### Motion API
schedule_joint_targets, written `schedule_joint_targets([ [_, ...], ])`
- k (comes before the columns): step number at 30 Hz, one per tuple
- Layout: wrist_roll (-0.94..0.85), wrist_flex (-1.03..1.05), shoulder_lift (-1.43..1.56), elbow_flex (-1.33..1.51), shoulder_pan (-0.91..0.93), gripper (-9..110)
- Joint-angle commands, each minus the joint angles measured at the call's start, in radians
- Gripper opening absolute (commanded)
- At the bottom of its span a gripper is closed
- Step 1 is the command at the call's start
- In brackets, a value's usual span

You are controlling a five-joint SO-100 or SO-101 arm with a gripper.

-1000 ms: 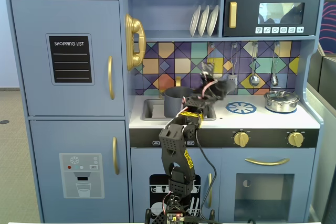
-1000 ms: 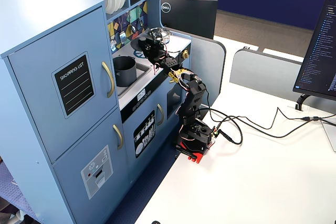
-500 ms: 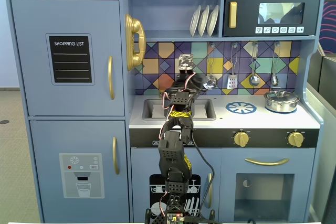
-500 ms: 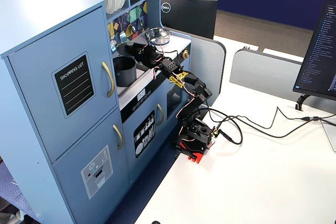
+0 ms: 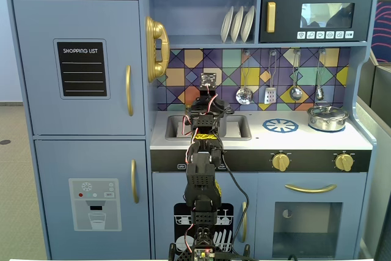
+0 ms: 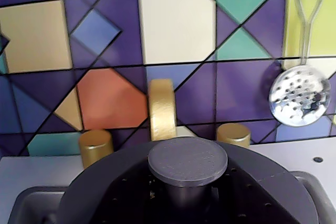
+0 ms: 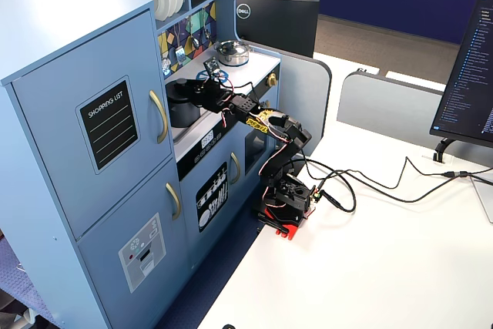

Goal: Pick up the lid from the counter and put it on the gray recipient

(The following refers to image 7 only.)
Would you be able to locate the blue toy kitchen body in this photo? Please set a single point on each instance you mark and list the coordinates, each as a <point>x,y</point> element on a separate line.
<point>58,17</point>

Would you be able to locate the oven door with window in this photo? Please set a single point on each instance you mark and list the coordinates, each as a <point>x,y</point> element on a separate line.
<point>254,148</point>

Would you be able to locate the dark gray pot lid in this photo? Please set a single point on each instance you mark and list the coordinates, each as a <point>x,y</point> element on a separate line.
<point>176,92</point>

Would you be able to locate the black Dell monitor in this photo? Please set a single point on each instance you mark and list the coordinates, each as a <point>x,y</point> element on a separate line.
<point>277,24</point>

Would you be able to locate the gold stove knob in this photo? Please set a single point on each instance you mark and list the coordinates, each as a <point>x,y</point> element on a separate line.
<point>272,79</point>

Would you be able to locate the fridge door with dispenser decal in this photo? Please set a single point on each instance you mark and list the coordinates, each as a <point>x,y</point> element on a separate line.
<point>115,294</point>

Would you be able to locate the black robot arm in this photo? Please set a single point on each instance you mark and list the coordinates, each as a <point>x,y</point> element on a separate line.
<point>289,134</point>

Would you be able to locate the steel toy spatula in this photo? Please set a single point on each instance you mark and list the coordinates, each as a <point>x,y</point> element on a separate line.
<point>180,54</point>

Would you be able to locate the steel toy whisk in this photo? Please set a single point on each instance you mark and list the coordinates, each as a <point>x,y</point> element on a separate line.
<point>207,34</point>

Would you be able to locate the shiny steel pan lid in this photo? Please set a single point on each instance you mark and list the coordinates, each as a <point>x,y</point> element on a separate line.
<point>230,47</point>

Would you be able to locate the gray rounded desk divider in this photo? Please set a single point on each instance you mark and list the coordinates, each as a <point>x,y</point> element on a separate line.
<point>385,109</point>
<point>304,94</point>

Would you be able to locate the fridge door with shopping list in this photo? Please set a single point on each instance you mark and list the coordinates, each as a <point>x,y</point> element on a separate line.
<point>58,132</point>

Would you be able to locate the steel toy skimmer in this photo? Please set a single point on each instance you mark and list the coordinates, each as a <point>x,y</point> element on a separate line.
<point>166,65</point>

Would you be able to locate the monitor showing code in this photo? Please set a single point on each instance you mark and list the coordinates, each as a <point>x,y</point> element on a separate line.
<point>470,74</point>

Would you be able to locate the silver metal stand plate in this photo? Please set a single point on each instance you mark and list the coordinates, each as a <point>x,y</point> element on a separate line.
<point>485,202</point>

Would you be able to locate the dishwasher door with rack decal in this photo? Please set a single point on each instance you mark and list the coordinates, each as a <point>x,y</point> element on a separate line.
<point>190,209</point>

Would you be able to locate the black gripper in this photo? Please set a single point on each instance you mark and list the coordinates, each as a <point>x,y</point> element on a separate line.
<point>203,92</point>

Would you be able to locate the small wrist camera board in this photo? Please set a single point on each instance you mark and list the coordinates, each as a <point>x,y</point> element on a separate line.
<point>212,66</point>

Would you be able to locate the dark gray toy pot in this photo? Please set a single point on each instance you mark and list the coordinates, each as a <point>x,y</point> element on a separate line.
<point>183,114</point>

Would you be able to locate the red table clamp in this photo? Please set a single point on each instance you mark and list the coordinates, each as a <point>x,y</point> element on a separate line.
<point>289,230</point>

